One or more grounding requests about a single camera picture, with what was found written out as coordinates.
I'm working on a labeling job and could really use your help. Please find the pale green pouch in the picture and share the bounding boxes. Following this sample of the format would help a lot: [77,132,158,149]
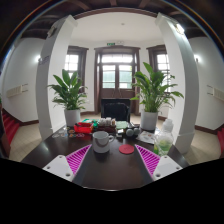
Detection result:
[115,120,129,131]

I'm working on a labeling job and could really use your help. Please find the black chair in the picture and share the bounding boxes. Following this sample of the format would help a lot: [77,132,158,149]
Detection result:
[100,98,132,123]

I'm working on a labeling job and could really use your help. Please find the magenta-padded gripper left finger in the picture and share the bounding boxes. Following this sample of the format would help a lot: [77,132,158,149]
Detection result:
[42,143,93,184]

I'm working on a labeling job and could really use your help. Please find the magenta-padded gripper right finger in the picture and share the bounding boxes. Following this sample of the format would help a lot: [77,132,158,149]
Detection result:
[133,143,184,184]

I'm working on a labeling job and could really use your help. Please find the brown framed window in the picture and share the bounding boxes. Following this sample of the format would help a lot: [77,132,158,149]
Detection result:
[146,44,171,84]
[64,45,89,88]

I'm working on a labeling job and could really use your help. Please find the brown glazed double door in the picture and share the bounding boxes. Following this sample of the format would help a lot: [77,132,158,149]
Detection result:
[94,45,141,116]

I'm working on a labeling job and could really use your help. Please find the green plant in white pot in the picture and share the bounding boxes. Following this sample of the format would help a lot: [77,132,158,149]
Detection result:
[129,61,185,132]
[47,68,88,128]

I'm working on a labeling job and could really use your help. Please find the flat round red coaster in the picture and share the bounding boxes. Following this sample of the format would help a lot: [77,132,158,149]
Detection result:
[118,143,136,155]

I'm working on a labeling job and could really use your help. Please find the white mug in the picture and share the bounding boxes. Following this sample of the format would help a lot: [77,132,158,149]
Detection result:
[92,130,116,154]

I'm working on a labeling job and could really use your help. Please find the black flat case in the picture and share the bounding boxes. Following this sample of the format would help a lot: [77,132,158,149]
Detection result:
[115,129,127,139]

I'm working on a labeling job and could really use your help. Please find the pillar lamp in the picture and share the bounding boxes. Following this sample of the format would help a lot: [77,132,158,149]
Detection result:
[174,23,186,35]

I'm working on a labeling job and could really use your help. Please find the red plastic box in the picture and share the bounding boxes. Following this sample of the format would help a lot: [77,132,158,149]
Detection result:
[73,121,94,135]

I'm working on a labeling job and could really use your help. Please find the clear green-labelled drink bottle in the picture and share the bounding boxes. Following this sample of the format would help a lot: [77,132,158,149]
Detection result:
[153,118,175,158]

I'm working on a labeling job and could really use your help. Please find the printed paper leaflet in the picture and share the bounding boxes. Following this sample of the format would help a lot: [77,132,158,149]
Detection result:
[136,130,156,145]

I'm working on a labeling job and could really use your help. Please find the red carpeted stairs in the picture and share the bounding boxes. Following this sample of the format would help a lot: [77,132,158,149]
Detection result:
[216,128,224,154]
[1,108,21,146]

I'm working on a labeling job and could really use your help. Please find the green box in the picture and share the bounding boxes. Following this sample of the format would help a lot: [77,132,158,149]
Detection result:
[80,118,100,128]

